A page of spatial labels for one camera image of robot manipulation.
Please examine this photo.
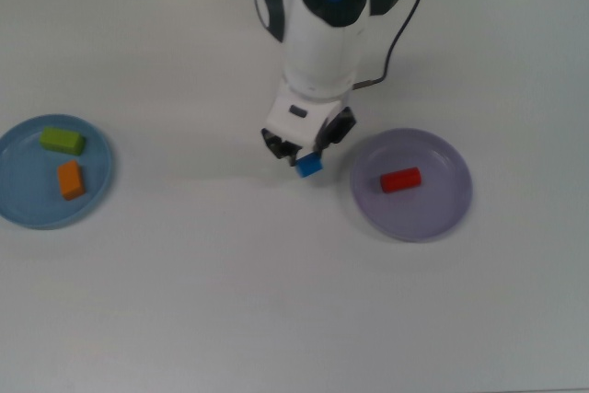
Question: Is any blue hexagonal block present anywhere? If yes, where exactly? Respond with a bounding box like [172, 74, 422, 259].
[294, 152, 323, 179]

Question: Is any red cylinder block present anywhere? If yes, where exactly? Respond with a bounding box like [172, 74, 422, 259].
[379, 167, 422, 194]

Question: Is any orange rectangular block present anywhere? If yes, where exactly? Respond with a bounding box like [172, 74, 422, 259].
[56, 159, 87, 202]

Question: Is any green rectangular block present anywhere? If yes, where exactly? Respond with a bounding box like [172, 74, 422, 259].
[39, 126, 87, 156]

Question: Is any purple plate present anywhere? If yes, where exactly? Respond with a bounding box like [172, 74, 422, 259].
[349, 127, 474, 243]

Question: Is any blue plate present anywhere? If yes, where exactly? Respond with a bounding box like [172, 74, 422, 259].
[0, 113, 115, 230]

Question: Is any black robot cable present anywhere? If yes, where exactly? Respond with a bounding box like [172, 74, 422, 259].
[352, 0, 430, 90]

